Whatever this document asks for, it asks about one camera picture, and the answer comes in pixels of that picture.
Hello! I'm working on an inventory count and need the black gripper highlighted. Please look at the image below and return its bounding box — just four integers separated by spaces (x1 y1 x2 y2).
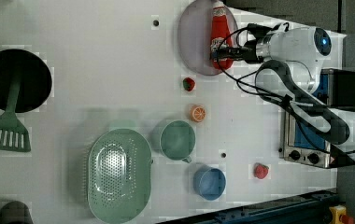
211 23 271 64

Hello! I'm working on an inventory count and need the red plush ketchup bottle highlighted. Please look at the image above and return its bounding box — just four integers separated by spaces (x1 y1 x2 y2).
210 0 233 70

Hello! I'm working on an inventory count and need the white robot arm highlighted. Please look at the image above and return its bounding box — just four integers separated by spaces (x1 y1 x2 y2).
210 22 355 161

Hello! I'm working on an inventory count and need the lilac round plate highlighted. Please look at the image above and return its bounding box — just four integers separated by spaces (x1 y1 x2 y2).
177 0 237 76

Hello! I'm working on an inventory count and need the small dark red strawberry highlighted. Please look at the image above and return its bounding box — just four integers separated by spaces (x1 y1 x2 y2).
182 77 195 91

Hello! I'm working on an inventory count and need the orange slice toy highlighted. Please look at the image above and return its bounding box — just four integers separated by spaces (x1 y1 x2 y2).
190 105 206 122

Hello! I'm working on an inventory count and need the green plastic cup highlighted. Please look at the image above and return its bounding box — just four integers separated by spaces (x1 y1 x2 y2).
151 119 196 163

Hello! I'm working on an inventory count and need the steel toaster oven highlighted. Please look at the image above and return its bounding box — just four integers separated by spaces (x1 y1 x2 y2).
278 69 355 169

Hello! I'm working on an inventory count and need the red toy strawberry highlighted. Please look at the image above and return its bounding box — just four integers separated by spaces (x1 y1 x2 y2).
253 163 269 179

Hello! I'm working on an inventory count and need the blue plastic cup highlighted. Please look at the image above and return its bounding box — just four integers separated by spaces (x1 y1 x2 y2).
193 165 226 201

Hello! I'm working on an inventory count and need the green perforated colander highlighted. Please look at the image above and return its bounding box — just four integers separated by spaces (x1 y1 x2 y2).
87 129 151 224

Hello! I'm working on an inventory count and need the yellow emergency stop button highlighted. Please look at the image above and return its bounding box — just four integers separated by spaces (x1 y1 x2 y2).
329 205 355 224

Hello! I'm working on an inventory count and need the black round pan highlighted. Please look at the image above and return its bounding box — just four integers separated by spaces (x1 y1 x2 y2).
0 49 52 113

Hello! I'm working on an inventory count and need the green slotted spatula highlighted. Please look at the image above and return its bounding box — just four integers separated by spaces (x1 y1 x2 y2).
0 72 31 152

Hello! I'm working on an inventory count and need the black object at edge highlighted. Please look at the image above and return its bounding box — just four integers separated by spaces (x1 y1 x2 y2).
0 201 34 224

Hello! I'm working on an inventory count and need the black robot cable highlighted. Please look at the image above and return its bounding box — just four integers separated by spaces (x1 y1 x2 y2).
216 21 355 155

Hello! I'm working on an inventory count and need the blue metal rail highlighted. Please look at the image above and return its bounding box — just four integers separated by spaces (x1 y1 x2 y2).
158 190 339 224

